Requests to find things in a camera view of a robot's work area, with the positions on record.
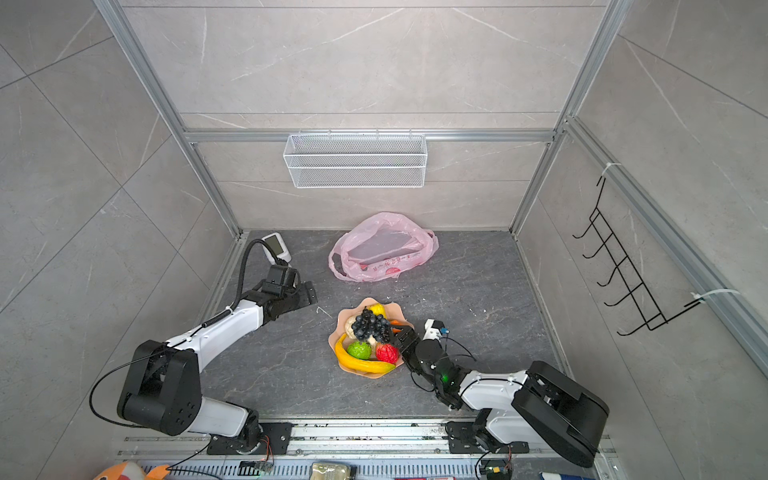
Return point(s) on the green fake fruit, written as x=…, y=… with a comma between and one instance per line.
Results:
x=360, y=350

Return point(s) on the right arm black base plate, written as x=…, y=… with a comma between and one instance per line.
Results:
x=466, y=438

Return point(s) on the white wire mesh basket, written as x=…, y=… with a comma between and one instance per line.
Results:
x=356, y=160

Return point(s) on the yellow fake lemon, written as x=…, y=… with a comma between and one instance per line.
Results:
x=378, y=310

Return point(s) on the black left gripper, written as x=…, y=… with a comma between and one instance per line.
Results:
x=307, y=295

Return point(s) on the yellow fake banana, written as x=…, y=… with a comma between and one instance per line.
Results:
x=361, y=366

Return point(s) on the small white digital clock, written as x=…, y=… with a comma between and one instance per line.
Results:
x=276, y=248

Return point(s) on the pink scalloped plastic bowl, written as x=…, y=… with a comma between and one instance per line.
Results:
x=363, y=341

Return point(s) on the red fake apple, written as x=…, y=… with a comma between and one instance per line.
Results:
x=387, y=353

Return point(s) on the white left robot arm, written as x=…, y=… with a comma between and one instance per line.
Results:
x=162, y=389

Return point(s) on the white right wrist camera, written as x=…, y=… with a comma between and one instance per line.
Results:
x=435, y=330

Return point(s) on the orange plush toy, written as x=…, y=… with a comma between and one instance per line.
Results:
x=132, y=471

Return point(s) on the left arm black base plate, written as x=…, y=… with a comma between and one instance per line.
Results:
x=257, y=439

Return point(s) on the beige fake potato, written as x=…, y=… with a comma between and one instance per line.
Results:
x=349, y=327

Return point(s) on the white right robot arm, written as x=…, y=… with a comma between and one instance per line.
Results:
x=540, y=401

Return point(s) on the black fake grapes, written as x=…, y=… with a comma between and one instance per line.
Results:
x=371, y=327

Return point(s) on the aluminium mounting rail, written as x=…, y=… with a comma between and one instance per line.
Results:
x=426, y=448

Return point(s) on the pink plastic bag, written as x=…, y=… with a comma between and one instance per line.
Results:
x=381, y=247

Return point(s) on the black wire hook rack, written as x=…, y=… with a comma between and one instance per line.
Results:
x=625, y=273

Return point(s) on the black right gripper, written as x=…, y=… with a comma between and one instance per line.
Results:
x=410, y=348

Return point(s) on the orange fake orange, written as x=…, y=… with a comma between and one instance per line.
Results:
x=397, y=326

